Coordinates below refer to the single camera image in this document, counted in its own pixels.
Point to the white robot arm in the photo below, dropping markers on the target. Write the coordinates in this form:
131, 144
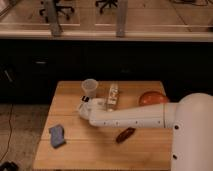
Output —
191, 120

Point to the dark red chili pepper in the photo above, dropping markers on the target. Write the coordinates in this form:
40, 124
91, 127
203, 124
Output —
124, 135

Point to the right metal post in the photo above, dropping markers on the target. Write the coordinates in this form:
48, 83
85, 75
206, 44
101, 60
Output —
121, 17

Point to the right office chair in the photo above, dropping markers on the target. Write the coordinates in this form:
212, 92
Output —
105, 3

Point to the left office chair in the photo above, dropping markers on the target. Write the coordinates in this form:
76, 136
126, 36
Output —
59, 8

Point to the metal post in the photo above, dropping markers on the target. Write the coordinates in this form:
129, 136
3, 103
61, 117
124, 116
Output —
52, 18
121, 17

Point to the office chair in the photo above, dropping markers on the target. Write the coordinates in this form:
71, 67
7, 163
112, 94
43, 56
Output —
59, 8
105, 3

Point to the black object floor corner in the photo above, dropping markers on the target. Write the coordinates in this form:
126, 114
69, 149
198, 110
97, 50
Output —
9, 166

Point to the clear plastic cup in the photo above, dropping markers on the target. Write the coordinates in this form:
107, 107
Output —
89, 87

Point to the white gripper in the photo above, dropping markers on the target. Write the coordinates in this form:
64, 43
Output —
88, 104

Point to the left metal post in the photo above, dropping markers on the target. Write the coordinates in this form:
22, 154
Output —
52, 18

